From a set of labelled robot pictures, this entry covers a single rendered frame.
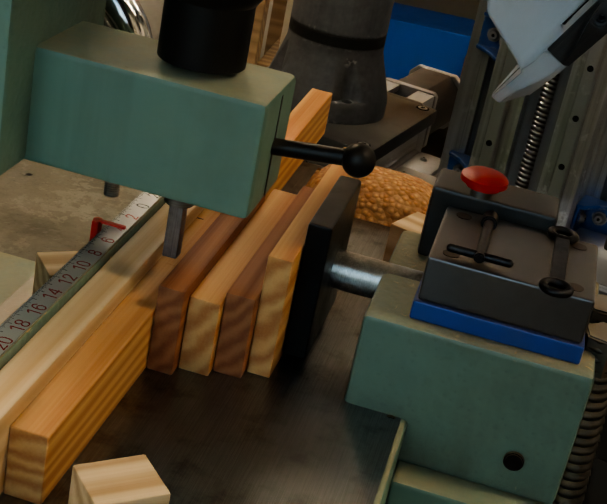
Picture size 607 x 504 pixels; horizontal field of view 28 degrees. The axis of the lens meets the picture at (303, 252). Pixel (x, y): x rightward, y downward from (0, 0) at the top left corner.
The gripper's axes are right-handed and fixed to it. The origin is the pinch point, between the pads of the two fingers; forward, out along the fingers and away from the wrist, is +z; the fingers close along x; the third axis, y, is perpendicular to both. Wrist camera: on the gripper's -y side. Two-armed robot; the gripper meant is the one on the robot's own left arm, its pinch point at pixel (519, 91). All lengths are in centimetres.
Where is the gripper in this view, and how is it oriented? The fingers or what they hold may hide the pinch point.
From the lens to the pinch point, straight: 76.4
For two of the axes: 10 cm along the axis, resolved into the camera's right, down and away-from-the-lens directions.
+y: -7.4, -6.7, -0.9
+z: -6.4, 6.4, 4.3
